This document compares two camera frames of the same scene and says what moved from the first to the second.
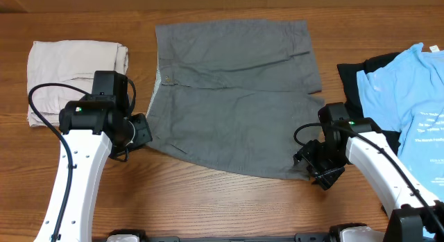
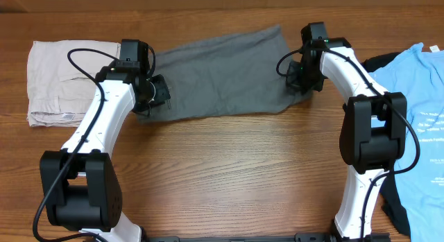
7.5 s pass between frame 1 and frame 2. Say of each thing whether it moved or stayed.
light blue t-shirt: stayed
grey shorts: moved
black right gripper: moved
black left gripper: moved
